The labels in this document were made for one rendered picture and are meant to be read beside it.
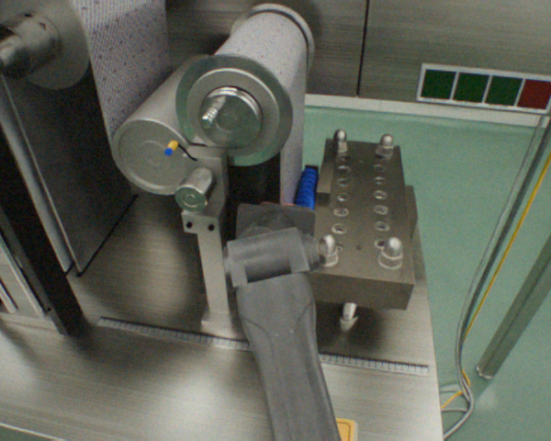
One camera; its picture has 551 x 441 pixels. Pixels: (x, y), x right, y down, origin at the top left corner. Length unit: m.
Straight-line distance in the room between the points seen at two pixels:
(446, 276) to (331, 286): 1.56
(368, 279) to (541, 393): 1.39
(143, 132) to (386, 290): 0.41
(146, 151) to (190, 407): 0.36
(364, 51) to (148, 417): 0.70
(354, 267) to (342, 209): 0.14
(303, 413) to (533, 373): 1.71
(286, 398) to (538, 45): 0.74
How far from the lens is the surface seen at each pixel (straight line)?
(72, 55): 0.61
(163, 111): 0.60
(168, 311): 0.76
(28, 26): 0.58
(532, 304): 1.55
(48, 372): 0.75
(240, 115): 0.51
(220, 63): 0.51
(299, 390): 0.32
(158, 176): 0.63
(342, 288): 0.64
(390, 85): 0.85
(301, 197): 0.74
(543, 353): 2.06
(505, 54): 0.87
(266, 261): 0.37
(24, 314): 0.81
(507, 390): 1.88
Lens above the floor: 1.48
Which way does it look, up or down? 40 degrees down
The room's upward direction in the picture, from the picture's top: straight up
